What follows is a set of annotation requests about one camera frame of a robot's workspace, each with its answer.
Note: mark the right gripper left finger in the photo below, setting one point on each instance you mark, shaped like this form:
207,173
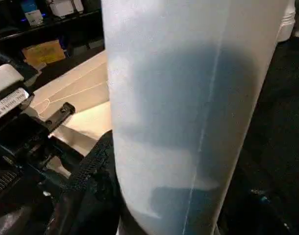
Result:
90,195

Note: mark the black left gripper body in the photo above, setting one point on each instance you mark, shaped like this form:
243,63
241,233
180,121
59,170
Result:
17,147

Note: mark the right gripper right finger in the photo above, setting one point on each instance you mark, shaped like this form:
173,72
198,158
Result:
257,215

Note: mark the white plastic table top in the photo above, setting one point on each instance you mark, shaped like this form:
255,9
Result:
78,80

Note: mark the yellow cardboard box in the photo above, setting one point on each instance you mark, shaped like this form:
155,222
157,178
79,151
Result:
44,51

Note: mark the black storage shelf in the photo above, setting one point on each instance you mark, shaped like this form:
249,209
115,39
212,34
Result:
7,29

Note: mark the blue and white box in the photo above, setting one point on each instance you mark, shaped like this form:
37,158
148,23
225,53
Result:
33,12

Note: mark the white device box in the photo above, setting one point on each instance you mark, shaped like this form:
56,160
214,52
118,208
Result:
66,7

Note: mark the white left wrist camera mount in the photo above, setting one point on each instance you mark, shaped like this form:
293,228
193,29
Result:
5,78

